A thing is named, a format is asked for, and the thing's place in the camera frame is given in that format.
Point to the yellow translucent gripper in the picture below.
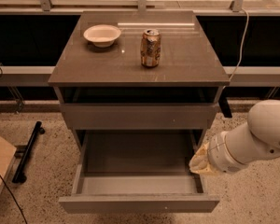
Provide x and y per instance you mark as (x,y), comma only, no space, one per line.
(221,154)

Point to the grey drawer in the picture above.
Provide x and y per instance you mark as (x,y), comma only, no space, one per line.
(137,172)
(131,108)

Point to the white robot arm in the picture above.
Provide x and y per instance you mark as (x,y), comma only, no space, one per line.
(229,152)

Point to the grey top drawer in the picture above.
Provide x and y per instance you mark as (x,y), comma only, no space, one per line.
(131,108)

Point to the grey drawer cabinet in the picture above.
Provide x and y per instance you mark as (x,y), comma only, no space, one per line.
(187,57)

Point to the crumpled orange soda can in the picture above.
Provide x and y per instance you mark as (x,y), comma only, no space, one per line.
(150,48)

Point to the white bowl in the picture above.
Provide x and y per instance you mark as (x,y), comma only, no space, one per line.
(102,36)

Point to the black metal bar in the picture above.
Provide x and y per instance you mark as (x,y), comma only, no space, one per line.
(19,176)

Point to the metal railing frame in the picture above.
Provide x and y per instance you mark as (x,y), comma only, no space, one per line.
(240,76)

